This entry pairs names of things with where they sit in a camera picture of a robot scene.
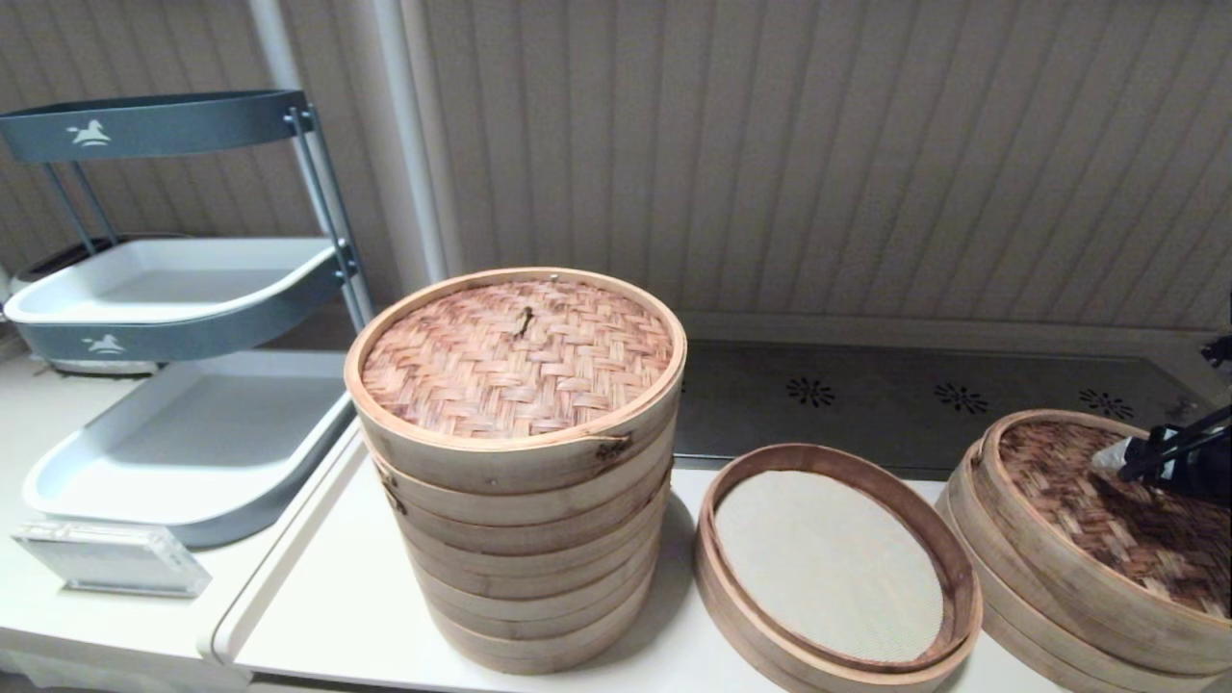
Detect dark metal panel with vents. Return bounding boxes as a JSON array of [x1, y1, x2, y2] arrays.
[[674, 342, 1232, 479]]

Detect dark grey shelf with horse logo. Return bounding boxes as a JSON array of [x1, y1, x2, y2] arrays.
[[0, 90, 312, 163]]

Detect dark woven bamboo steamer lid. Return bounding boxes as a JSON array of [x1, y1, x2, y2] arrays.
[[965, 409, 1232, 675]]

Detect white round appliance base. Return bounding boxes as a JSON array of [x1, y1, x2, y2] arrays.
[[43, 358, 160, 378]]

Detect thin white vertical pipe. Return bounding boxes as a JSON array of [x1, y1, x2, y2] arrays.
[[248, 0, 311, 93]]

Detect clear acrylic sign holder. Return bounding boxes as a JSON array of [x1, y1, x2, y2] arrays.
[[12, 518, 213, 600]]

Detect pale woven bamboo steamer lid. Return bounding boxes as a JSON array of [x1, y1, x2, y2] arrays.
[[344, 267, 688, 496]]

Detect right bamboo steamer stack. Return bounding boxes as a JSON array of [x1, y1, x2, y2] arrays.
[[937, 452, 1232, 693]]

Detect pale bamboo steamer basket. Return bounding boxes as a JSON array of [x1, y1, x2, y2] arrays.
[[385, 476, 672, 568], [428, 587, 655, 676], [399, 515, 667, 604], [371, 438, 675, 531], [414, 553, 661, 641]]

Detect grey metal double rack post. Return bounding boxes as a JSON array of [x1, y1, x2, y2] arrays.
[[282, 104, 376, 333]]

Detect smooth black cable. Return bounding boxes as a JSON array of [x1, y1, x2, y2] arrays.
[[1119, 404, 1232, 482]]

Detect thin grey metal rack posts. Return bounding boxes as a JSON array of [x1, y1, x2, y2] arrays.
[[43, 162, 121, 253]]

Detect white-lined grey rack tray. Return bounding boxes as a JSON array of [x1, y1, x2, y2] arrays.
[[21, 350, 359, 550]]

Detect grey tray with horse logo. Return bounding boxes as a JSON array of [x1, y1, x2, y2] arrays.
[[3, 237, 359, 364]]

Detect beige wall ledge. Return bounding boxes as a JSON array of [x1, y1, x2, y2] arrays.
[[679, 311, 1232, 359]]

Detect brown bamboo steamer basket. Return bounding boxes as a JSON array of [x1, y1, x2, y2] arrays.
[[977, 597, 1232, 693], [693, 443, 985, 693]]

